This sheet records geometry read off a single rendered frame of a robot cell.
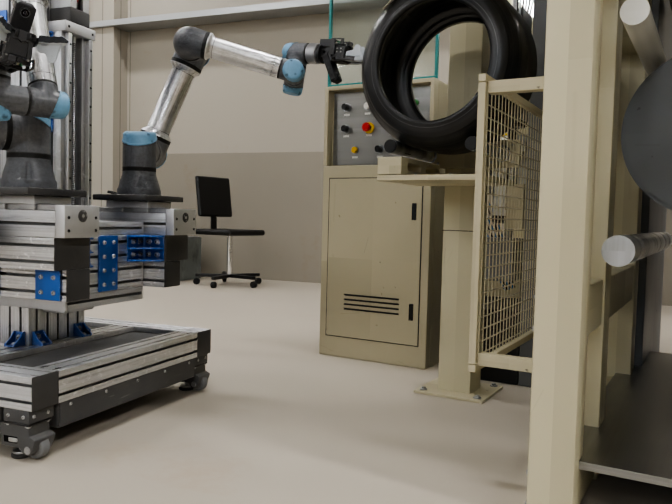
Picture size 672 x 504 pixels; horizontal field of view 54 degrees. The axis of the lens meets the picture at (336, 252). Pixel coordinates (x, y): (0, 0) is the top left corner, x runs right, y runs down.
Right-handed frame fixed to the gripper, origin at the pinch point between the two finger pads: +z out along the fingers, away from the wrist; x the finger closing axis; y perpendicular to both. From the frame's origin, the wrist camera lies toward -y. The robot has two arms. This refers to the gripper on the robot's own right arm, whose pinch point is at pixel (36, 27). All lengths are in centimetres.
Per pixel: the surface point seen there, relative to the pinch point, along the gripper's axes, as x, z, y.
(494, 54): -118, 38, -27
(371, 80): -107, -2, -21
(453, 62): -145, 1, -38
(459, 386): -163, 8, 81
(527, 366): -92, 76, 61
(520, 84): -82, 72, -2
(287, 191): -366, -368, -34
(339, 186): -162, -70, 4
